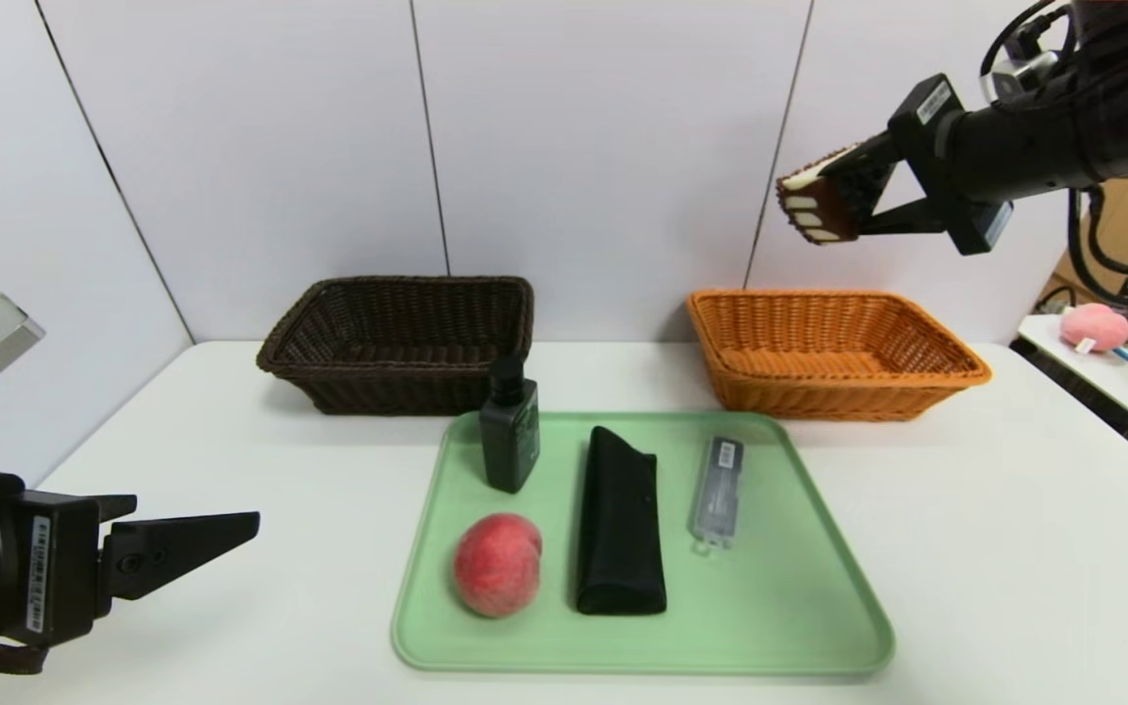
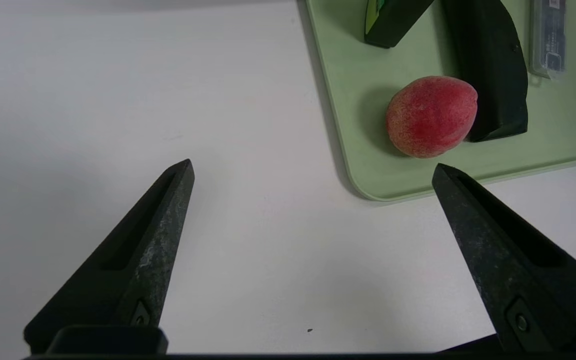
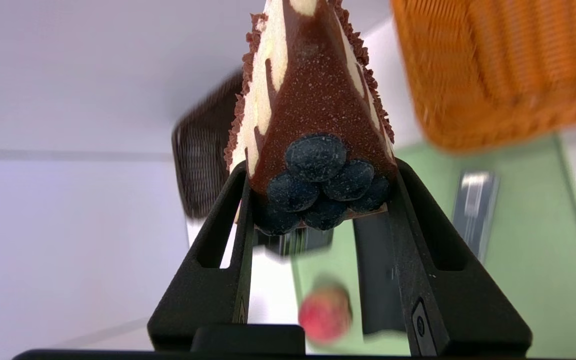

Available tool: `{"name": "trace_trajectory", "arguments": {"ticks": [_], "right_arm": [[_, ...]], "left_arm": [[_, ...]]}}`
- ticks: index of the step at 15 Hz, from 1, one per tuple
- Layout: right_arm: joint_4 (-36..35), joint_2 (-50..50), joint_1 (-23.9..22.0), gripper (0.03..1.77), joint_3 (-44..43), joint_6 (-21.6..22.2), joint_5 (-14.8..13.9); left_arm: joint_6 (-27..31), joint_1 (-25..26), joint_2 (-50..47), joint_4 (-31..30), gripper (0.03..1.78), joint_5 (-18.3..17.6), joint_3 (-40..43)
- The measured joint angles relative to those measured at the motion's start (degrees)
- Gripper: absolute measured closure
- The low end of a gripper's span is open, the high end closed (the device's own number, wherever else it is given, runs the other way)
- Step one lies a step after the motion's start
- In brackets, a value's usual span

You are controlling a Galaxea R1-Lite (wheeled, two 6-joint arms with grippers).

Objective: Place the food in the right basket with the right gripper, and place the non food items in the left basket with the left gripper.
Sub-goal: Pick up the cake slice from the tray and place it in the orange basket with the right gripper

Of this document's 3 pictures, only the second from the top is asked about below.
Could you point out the light green plastic tray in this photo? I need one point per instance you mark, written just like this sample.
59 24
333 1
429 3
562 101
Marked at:
358 75

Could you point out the black glasses case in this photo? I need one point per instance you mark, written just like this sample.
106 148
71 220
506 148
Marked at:
493 70

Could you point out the dark green spray bottle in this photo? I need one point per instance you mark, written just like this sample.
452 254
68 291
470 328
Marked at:
393 22

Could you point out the clear plastic slim case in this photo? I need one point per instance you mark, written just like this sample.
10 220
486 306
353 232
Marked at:
548 40

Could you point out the red peach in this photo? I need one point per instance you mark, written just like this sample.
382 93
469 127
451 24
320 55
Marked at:
430 117

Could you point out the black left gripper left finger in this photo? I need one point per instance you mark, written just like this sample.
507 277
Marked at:
118 280

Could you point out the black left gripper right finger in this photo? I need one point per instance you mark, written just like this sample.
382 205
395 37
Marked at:
528 290

